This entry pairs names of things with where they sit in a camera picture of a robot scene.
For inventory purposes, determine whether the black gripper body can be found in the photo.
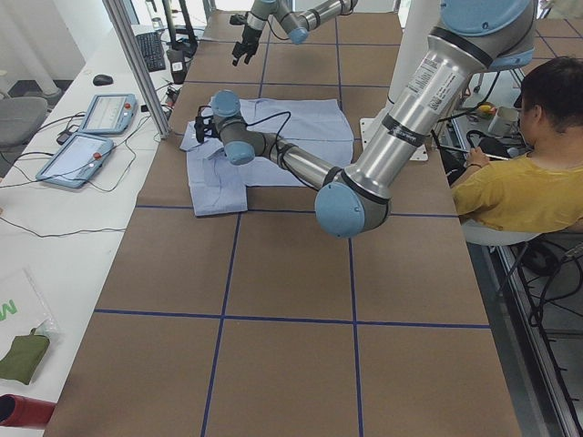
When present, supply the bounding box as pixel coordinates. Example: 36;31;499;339
237;25;262;53

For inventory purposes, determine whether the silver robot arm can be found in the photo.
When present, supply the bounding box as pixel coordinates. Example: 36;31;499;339
210;1;537;238
230;0;358;66

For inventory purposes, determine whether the black keyboard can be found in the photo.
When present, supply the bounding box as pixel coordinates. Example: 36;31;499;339
135;32;166;72

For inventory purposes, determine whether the black computer mouse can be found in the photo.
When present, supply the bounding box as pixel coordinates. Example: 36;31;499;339
93;74;114;86

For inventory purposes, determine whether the upper blue teach pendant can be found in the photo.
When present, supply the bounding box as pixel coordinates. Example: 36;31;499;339
78;94;137;135

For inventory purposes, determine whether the blue teach pendant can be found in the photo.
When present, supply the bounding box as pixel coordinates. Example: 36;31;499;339
36;133;114;188
78;94;137;135

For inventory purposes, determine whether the lower blue teach pendant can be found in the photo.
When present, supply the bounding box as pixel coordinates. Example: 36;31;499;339
36;133;114;188

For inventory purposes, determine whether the grey office chair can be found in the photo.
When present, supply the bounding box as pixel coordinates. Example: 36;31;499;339
1;97;48;147

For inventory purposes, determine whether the person in yellow shirt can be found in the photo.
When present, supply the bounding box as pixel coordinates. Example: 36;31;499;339
452;56;582;233

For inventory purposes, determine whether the clear plastic bag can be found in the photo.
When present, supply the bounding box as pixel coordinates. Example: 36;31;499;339
1;269;62;358

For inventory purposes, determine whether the green folded cloth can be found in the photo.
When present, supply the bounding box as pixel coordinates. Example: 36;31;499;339
1;329;50;385

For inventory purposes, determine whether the red cylinder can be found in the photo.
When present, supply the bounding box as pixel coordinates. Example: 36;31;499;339
1;394;56;430

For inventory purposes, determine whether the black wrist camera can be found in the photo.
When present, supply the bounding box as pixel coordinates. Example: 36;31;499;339
194;105;219;144
230;14;247;25

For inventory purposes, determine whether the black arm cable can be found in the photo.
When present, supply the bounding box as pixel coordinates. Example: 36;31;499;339
243;110;292;158

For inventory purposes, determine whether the aluminium frame post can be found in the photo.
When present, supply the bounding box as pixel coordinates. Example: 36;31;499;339
102;0;170;139

